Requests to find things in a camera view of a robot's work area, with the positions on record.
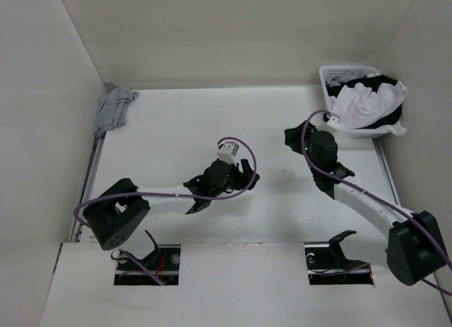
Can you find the white plastic laundry basket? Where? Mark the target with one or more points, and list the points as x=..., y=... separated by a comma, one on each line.
x=346, y=73

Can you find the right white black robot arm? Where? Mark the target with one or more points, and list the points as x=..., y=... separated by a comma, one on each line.
x=415, y=247

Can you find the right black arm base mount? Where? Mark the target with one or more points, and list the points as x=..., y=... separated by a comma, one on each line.
x=328, y=265

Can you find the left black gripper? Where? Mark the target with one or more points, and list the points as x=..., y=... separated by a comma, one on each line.
x=242, y=178

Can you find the left metal table rail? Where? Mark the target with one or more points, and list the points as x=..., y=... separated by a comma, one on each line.
x=87, y=185

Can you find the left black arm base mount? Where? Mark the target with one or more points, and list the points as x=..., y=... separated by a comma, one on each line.
x=145, y=262

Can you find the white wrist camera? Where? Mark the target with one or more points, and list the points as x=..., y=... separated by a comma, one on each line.
x=227, y=152
x=332, y=122

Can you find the black tank top in basket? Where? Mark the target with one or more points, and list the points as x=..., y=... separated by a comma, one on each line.
x=385, y=120

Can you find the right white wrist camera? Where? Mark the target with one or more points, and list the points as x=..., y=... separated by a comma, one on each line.
x=332, y=122

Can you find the grey folded tank top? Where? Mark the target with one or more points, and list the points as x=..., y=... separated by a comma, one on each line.
x=112, y=110

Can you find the white tank top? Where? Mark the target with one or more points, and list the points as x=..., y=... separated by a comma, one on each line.
x=367, y=101

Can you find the white garment in basket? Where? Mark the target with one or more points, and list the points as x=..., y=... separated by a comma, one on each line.
x=396, y=129

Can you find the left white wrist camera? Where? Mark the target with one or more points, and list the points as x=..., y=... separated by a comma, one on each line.
x=227, y=152

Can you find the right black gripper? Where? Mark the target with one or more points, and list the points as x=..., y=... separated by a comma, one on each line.
x=292, y=139

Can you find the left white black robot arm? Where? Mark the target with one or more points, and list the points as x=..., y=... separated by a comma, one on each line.
x=116, y=222

